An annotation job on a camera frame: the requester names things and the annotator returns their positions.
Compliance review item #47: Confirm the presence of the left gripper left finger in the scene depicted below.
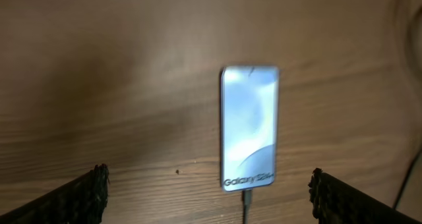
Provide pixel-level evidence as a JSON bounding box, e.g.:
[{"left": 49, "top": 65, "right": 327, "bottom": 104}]
[{"left": 1, "top": 164, "right": 109, "bottom": 224}]

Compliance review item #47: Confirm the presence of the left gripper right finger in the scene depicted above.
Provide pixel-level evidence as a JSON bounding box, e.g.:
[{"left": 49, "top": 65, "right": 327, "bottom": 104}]
[{"left": 309, "top": 168, "right": 421, "bottom": 224}]

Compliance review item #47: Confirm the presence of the black USB charging cable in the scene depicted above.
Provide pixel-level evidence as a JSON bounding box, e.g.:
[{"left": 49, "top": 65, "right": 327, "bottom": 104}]
[{"left": 242, "top": 144, "right": 422, "bottom": 224}]

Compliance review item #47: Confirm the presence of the Samsung Galaxy smartphone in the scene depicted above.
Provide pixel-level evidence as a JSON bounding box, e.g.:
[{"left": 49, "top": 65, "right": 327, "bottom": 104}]
[{"left": 220, "top": 65, "right": 280, "bottom": 192}]

